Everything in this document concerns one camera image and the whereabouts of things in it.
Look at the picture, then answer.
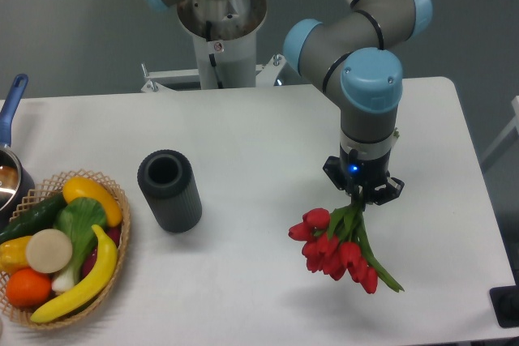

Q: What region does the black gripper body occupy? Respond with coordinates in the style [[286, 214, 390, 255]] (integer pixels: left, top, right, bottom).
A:
[[323, 148, 405, 205]]

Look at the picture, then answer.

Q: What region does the red tulip bouquet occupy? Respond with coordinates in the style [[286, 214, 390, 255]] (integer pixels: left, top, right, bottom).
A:
[[288, 199, 404, 294]]

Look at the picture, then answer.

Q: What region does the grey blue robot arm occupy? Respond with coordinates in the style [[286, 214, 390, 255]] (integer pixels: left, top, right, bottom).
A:
[[146, 0, 432, 205]]

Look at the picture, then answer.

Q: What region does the dark grey ribbed vase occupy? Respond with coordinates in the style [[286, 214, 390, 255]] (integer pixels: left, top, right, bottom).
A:
[[137, 149, 202, 233]]

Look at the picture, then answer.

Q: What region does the black device at table edge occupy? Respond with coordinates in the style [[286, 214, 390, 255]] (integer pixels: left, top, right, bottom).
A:
[[489, 285, 518, 328]]

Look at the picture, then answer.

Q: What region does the red vegetable in basket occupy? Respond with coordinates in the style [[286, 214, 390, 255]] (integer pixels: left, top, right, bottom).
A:
[[81, 227, 121, 279]]

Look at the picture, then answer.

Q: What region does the yellow banana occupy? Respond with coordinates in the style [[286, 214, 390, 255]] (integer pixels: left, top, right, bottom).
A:
[[30, 224, 118, 324]]

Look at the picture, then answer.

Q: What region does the green bok choy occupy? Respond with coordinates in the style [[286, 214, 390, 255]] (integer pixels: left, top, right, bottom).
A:
[[52, 197, 107, 294]]

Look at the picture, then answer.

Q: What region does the woven wicker basket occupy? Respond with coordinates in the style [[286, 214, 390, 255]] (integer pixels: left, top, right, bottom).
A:
[[1, 169, 131, 331]]

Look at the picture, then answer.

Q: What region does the beige round disc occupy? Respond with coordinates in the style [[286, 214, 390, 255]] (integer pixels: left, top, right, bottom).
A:
[[25, 229, 73, 274]]

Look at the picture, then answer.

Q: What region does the green cucumber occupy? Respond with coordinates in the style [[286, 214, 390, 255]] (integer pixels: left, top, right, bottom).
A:
[[1, 192, 66, 243]]

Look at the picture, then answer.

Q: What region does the orange fruit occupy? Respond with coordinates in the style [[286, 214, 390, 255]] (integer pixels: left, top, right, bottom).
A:
[[6, 268, 51, 307]]

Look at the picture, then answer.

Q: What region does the yellow bell pepper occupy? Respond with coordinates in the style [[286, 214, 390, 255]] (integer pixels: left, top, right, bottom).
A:
[[1, 236, 32, 275]]

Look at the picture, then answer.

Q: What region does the white frame at right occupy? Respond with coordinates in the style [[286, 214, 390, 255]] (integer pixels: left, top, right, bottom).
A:
[[480, 96, 518, 173]]

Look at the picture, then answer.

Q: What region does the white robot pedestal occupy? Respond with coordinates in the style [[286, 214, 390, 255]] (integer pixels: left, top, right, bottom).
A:
[[140, 0, 299, 94]]

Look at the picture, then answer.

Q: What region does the blue handled saucepan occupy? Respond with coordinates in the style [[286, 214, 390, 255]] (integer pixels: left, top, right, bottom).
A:
[[1, 74, 34, 229]]

